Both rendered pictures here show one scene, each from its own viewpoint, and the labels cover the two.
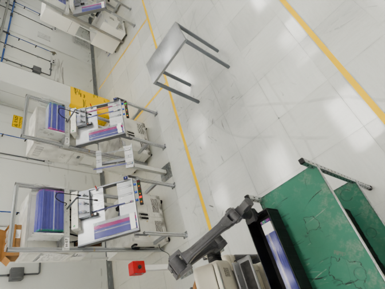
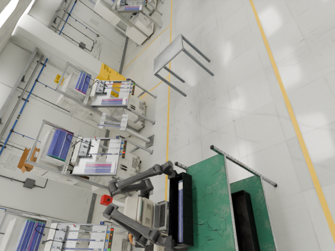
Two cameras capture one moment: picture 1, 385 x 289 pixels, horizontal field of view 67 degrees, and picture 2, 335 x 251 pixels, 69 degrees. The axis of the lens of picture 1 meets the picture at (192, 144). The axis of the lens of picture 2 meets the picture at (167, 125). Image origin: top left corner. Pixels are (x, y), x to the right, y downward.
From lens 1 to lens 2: 0.65 m
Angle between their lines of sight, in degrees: 7
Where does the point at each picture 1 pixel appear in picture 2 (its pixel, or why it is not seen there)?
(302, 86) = (256, 102)
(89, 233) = (82, 167)
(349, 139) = (273, 147)
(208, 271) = (134, 200)
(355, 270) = (221, 223)
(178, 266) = (112, 188)
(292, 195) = (204, 169)
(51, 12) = (102, 6)
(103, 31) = (136, 27)
